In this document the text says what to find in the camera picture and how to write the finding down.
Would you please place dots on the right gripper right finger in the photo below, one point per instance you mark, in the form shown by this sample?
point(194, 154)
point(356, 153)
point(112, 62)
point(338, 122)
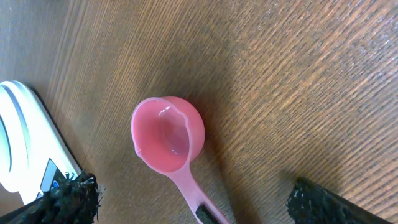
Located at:
point(310, 203)

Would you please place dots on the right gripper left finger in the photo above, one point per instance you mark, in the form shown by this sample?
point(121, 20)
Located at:
point(74, 201)

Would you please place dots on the pink measuring scoop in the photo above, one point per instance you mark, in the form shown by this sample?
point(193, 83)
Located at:
point(168, 134)

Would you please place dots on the white digital kitchen scale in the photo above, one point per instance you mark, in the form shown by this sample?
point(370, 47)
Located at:
point(34, 157)

